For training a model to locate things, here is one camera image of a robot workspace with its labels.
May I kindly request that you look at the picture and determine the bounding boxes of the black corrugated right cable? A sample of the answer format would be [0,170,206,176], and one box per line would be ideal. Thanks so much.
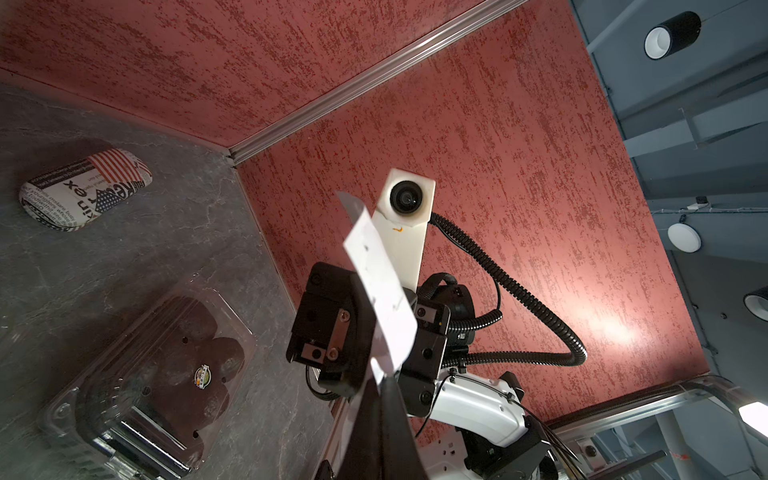
[428,211,589,368]

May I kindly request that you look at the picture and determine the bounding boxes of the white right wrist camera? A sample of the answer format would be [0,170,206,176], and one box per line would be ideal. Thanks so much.
[372,168,436,292]

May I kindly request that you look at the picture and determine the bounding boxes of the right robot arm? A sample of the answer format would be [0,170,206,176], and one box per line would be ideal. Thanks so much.
[286,263,572,479]

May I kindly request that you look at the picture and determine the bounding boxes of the black ceiling spotlight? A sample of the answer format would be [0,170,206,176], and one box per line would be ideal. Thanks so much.
[643,11,702,61]
[743,286,768,322]

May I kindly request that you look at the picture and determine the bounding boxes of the round sticker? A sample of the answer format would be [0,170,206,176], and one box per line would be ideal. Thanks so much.
[193,364,212,390]

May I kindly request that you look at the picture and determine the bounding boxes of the lit tube lamp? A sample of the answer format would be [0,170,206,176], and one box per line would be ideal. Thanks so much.
[738,401,768,438]

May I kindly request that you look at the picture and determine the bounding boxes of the clear box dark plums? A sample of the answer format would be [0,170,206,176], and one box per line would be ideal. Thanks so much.
[39,273,256,479]

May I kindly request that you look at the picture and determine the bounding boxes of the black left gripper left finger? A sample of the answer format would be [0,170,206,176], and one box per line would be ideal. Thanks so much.
[336,379,382,480]

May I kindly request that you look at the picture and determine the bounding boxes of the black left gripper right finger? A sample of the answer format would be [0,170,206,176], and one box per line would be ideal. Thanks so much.
[380,377,428,480]

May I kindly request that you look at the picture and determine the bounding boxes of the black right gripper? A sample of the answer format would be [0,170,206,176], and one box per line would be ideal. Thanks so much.
[286,262,450,418]

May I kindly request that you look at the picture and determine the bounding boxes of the white round ceiling lamp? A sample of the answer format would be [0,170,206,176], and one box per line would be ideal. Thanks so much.
[667,222,703,253]

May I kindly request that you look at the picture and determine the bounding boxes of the printed drink can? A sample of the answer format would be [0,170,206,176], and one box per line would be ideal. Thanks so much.
[19,148,153,232]

